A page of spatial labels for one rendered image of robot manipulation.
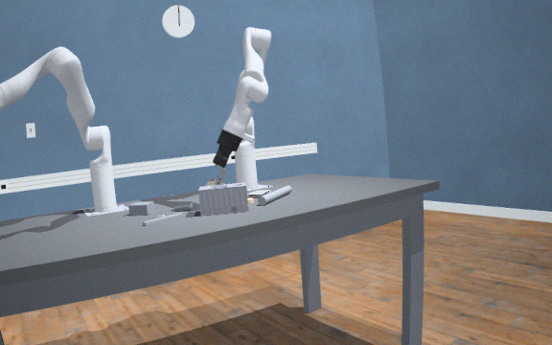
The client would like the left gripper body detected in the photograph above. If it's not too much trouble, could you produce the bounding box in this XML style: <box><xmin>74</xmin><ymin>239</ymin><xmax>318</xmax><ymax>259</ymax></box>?
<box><xmin>213</xmin><ymin>117</ymin><xmax>255</xmax><ymax>168</ymax></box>

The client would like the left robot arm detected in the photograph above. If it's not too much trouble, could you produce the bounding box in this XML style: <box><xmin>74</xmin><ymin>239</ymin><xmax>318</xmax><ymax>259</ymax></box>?
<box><xmin>229</xmin><ymin>28</ymin><xmax>271</xmax><ymax>189</ymax></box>

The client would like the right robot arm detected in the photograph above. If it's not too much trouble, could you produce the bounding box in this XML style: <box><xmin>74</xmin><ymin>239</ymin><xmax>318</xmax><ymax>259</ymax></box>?
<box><xmin>0</xmin><ymin>47</ymin><xmax>117</xmax><ymax>212</ymax></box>

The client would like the long grey metal bar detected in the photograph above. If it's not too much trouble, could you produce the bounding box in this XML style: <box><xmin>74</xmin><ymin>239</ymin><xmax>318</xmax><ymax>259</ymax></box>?
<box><xmin>258</xmin><ymin>186</ymin><xmax>292</xmax><ymax>205</ymax></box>

